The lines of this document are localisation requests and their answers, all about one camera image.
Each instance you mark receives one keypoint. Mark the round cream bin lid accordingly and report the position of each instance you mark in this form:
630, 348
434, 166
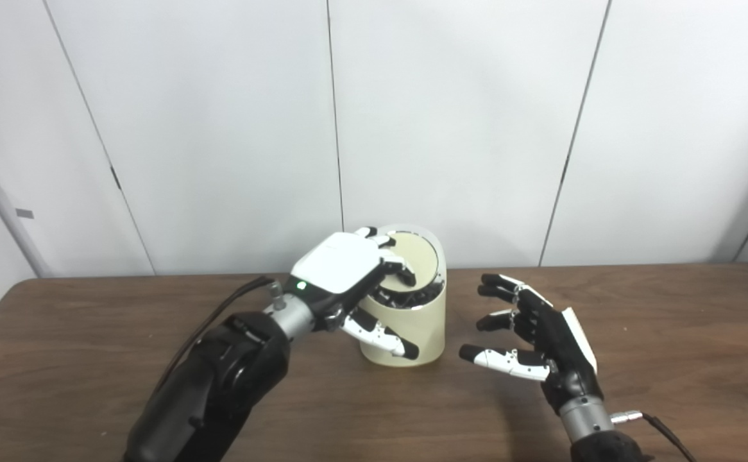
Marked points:
422, 256

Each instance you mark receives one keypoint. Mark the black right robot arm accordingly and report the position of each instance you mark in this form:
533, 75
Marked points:
589, 423

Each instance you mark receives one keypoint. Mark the cream-colored bin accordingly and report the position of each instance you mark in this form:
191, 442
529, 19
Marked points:
422, 327

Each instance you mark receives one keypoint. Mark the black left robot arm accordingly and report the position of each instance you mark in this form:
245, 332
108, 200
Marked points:
220, 378

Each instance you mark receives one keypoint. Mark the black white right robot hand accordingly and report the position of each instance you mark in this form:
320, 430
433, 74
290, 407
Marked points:
563, 350

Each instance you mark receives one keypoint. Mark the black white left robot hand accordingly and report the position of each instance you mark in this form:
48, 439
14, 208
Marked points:
339, 266

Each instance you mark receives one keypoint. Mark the small grey wall label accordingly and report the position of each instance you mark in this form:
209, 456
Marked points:
25, 213

